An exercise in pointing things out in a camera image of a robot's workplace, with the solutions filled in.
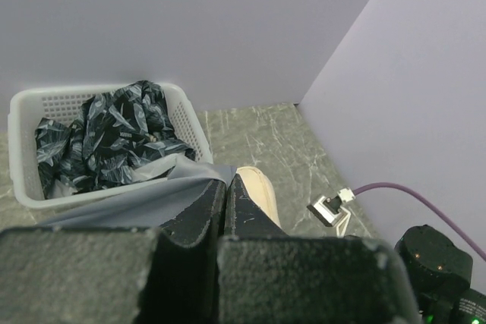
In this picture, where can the grey pillowcase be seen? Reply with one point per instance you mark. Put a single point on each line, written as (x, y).
(149, 206)

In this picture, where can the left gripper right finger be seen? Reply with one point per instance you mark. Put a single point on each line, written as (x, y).
(267, 276)

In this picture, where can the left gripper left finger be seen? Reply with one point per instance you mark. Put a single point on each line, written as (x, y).
(115, 275)

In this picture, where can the dark patterned cloth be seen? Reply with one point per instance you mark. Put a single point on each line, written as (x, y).
(112, 135)

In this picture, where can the cream pillow with bear print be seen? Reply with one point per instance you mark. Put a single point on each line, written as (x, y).
(260, 190)

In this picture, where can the white plastic basket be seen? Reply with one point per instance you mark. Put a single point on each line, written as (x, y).
(62, 104)

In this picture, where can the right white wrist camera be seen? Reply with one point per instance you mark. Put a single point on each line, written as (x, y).
(334, 212)

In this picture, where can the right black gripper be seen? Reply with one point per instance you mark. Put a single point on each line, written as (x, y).
(440, 275)

